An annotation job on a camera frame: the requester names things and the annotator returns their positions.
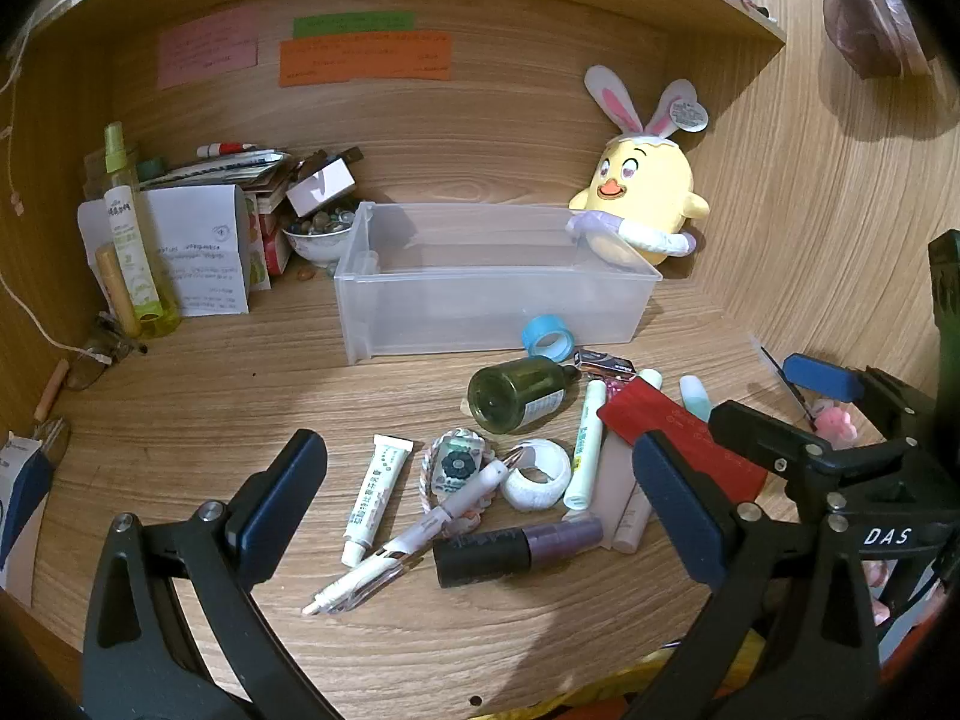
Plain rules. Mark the eyeglasses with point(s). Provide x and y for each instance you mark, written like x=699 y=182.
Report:
x=97 y=351

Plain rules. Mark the wooden stick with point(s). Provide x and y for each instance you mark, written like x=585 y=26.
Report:
x=51 y=390

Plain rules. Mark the mint green tube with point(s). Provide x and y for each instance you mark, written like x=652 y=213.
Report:
x=694 y=394

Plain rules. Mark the yellow chick plush toy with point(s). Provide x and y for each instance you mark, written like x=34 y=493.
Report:
x=645 y=180

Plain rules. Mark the small white box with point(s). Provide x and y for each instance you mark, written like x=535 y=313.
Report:
x=322 y=184

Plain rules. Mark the white pen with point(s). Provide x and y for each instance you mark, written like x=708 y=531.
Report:
x=420 y=536

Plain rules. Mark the orange paper note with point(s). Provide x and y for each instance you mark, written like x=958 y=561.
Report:
x=360 y=60

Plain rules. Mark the stack of papers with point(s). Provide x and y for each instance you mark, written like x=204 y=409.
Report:
x=225 y=169

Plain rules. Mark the red printed carton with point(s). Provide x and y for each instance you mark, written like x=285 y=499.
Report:
x=274 y=240

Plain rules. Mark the white ointment tube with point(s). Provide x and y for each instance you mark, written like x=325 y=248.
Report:
x=375 y=499

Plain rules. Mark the small pink toy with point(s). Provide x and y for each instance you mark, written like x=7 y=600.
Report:
x=834 y=421

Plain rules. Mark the clear plastic drawer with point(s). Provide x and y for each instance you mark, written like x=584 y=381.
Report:
x=465 y=300

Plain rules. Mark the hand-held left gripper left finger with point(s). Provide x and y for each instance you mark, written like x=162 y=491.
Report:
x=289 y=476

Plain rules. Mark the red and white marker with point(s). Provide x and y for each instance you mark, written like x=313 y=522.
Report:
x=221 y=148

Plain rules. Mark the pink paper note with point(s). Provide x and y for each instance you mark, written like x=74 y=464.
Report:
x=206 y=45

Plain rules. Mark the red box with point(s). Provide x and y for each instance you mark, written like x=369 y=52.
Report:
x=675 y=412

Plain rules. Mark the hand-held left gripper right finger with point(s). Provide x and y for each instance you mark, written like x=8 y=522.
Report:
x=675 y=510

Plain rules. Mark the dark green glass bottle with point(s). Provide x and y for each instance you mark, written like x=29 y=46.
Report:
x=517 y=390

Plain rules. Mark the white tape roll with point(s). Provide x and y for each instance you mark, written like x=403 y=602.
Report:
x=551 y=465

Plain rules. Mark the pink beads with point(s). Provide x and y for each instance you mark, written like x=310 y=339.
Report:
x=616 y=388

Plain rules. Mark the white and green stick tube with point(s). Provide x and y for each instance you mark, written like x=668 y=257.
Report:
x=586 y=450

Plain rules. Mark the pale pink bottle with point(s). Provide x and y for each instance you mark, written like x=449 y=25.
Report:
x=626 y=510

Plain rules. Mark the brown leather object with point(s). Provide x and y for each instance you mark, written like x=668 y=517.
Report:
x=870 y=7

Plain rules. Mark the yellow stick tube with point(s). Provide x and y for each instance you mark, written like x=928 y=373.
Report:
x=112 y=277

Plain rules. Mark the blue tape roll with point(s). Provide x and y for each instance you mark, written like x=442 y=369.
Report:
x=534 y=334

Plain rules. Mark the bowl of stones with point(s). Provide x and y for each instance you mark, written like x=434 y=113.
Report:
x=315 y=244

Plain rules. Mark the blue and white box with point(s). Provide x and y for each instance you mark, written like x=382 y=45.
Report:
x=22 y=495

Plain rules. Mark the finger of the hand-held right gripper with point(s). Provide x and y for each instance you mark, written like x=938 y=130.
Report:
x=757 y=431
x=821 y=379

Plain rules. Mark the green paper note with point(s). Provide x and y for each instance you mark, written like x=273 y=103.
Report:
x=352 y=24

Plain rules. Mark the purple bottle with black cap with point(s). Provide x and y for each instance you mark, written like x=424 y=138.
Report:
x=525 y=544

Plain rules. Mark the white folded paper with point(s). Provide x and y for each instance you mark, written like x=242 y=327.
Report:
x=195 y=240

